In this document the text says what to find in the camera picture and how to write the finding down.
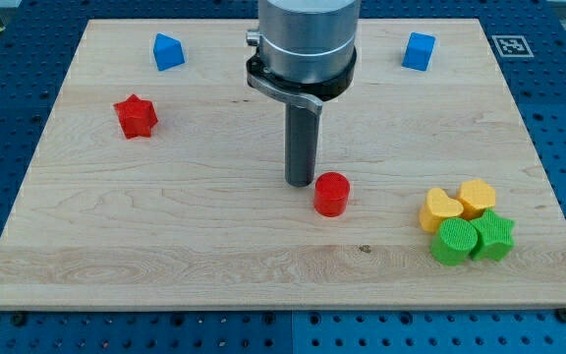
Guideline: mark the red cylinder block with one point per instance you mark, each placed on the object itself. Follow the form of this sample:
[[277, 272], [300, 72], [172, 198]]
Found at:
[[331, 194]]

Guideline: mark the blue cube block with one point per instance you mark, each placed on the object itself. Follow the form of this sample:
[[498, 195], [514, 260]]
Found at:
[[418, 51]]

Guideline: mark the fiducial marker tag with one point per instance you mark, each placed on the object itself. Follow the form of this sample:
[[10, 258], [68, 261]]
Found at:
[[512, 46]]

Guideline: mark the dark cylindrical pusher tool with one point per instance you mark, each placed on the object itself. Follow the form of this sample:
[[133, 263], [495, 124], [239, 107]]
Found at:
[[301, 137]]

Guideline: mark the blue triangular block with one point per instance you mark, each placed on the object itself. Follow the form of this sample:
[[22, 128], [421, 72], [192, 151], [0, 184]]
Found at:
[[168, 52]]

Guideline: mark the green cylinder block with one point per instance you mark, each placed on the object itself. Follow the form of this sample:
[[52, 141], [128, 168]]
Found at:
[[453, 242]]

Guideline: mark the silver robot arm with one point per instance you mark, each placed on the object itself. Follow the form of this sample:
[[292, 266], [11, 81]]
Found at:
[[304, 50]]

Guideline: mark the red star block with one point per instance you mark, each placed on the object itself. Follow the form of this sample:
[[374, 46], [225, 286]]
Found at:
[[136, 116]]

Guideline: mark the yellow pentagon block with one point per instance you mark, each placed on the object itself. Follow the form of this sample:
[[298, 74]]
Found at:
[[476, 196]]

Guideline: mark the yellow heart block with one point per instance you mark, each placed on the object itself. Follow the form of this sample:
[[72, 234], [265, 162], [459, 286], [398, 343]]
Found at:
[[437, 207]]

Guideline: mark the wooden board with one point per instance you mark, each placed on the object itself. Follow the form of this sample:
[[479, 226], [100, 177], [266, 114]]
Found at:
[[199, 216]]

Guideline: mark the green star block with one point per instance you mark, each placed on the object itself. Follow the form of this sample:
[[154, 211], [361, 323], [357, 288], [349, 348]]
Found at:
[[495, 238]]

